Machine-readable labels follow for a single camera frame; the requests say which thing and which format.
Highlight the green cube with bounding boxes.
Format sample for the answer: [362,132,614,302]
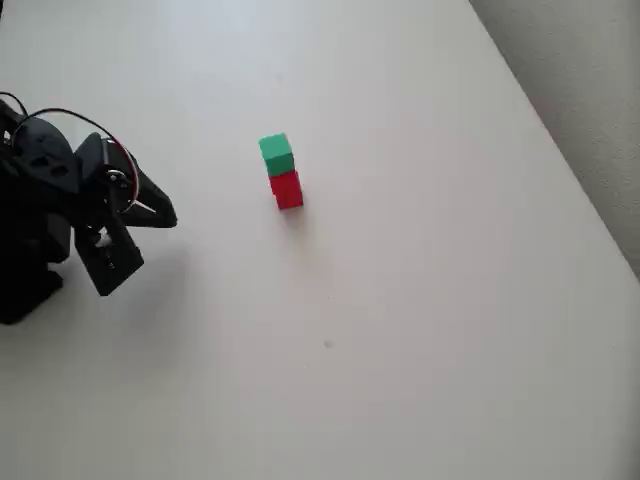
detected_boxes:
[257,131,295,178]

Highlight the red servo wire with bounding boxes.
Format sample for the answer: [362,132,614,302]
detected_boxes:
[13,106,142,209]

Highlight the thin black cable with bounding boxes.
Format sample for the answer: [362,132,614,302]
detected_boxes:
[0,91,29,117]

